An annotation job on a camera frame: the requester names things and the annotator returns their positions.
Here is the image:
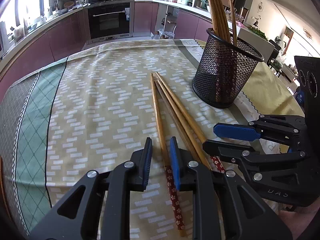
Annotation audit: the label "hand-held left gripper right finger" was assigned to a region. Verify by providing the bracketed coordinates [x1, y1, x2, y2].
[170, 137, 293, 240]

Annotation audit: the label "red floral bamboo chopstick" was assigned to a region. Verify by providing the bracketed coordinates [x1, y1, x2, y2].
[155, 72, 226, 173]
[154, 80, 199, 162]
[150, 73, 187, 237]
[157, 79, 212, 170]

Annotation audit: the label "narrow pink base cabinet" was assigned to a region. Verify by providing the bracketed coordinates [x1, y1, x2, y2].
[134, 2, 159, 33]

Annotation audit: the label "bunch of wooden chopsticks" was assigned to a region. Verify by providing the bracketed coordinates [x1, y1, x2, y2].
[202, 0, 238, 100]

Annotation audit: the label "green leafy vegetables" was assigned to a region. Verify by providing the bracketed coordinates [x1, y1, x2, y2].
[250, 27, 268, 41]

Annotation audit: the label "dark dining chair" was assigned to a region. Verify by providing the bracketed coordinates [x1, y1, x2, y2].
[266, 39, 283, 68]

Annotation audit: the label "black built-in oven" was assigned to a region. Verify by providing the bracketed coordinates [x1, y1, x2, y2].
[87, 2, 135, 40]

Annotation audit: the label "plastic oil bottles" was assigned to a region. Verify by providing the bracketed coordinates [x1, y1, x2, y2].
[152, 30, 176, 40]

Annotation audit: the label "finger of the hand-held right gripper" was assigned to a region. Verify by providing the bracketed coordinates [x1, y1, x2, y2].
[202, 140, 307, 181]
[213, 115, 308, 143]

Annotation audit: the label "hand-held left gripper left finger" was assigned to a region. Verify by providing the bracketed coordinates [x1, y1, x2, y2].
[30, 137, 153, 240]

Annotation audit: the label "patterned green yellow tablecloth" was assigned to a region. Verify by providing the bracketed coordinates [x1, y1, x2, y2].
[0, 38, 306, 240]

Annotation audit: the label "long pink base cabinets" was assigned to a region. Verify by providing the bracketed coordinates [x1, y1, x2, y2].
[0, 9, 88, 96]

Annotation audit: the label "pink island base cabinets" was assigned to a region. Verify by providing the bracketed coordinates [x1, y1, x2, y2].
[175, 9, 216, 41]

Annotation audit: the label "person's right hand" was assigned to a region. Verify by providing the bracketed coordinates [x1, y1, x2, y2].
[278, 202, 320, 240]

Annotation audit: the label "black mesh utensil holder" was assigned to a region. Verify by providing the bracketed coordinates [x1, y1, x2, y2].
[192, 27, 265, 109]

